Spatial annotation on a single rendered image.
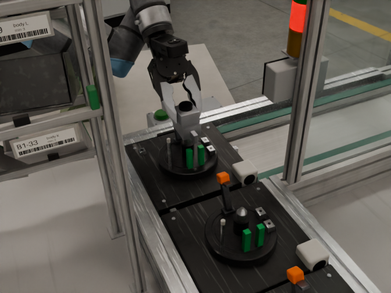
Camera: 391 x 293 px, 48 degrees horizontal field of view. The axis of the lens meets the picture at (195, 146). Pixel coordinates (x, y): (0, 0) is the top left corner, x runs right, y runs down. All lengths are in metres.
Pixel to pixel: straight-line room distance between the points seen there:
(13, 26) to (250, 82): 2.81
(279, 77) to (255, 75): 2.52
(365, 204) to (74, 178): 0.74
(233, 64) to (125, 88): 2.04
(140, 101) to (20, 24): 0.96
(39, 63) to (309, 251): 0.56
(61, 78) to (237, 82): 2.67
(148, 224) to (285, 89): 0.38
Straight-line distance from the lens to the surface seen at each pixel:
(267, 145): 1.18
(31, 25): 0.55
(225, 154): 1.06
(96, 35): 0.58
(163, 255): 0.86
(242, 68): 3.45
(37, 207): 1.16
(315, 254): 0.85
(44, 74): 0.65
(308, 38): 0.82
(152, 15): 0.99
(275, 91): 0.86
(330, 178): 1.09
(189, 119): 0.93
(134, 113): 1.41
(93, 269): 0.99
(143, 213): 0.94
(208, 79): 1.57
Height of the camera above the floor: 1.64
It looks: 39 degrees down
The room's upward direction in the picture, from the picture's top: 2 degrees counter-clockwise
